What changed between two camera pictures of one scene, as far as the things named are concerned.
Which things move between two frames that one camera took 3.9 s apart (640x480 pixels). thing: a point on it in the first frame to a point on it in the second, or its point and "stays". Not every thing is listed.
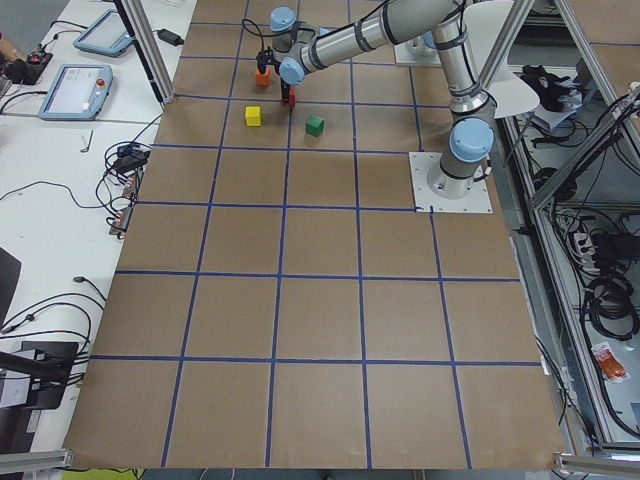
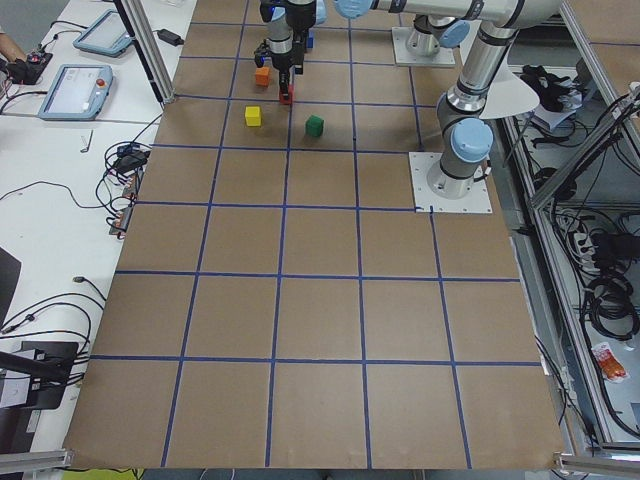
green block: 314,125 stays
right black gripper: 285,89 to 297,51
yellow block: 252,114 stays
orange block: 262,80 stays
